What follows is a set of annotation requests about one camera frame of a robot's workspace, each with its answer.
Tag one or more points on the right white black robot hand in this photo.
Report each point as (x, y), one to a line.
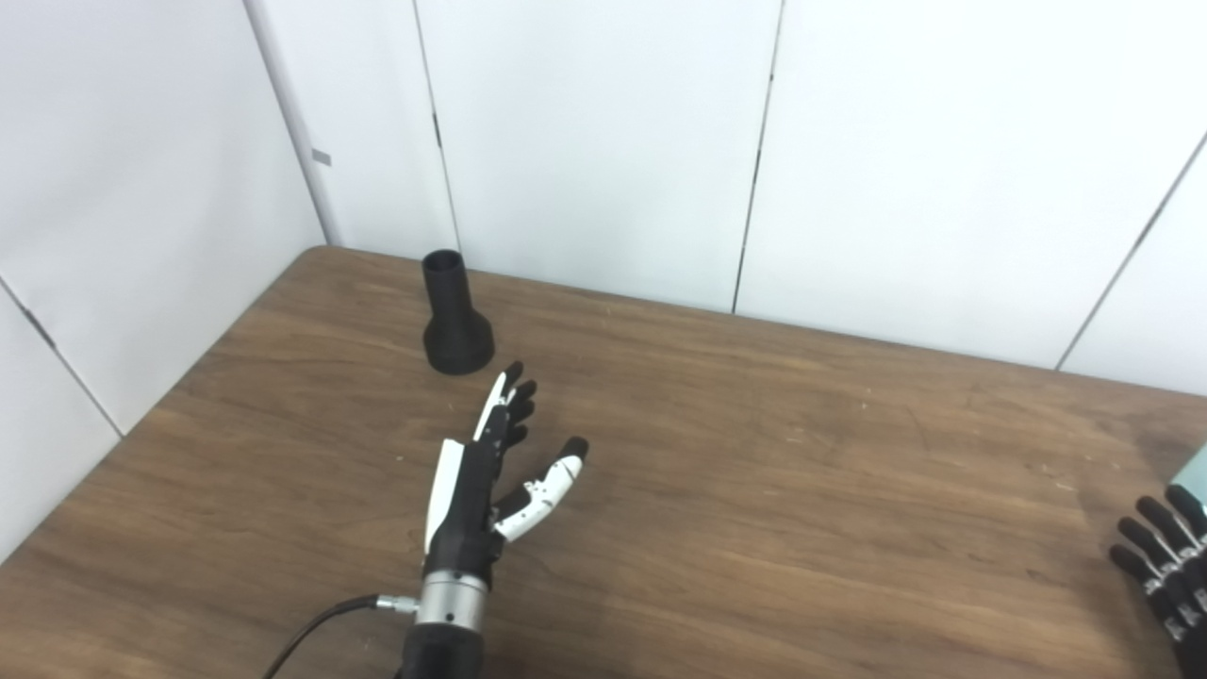
(1179, 575)

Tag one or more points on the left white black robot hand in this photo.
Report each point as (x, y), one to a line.
(462, 509)

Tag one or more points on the light blue cylinder cup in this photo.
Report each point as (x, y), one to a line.
(1193, 481)

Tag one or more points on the black flared nozzle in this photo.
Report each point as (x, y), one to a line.
(457, 325)

